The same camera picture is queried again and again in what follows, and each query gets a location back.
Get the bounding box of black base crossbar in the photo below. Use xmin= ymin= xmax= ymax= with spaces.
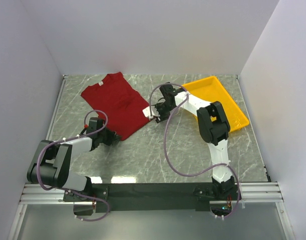
xmin=64 ymin=182 xmax=241 ymax=213

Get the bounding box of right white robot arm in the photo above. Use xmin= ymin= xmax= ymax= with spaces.
xmin=148 ymin=82 xmax=238 ymax=200

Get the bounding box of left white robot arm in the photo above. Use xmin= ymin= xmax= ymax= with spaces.
xmin=27 ymin=117 xmax=121 ymax=201

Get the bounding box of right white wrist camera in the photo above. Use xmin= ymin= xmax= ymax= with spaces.
xmin=142 ymin=106 xmax=156 ymax=120

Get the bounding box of red t shirt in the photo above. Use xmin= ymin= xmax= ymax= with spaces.
xmin=81 ymin=72 xmax=150 ymax=141

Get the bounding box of yellow plastic tray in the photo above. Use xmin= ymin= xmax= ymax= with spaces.
xmin=183 ymin=76 xmax=249 ymax=132

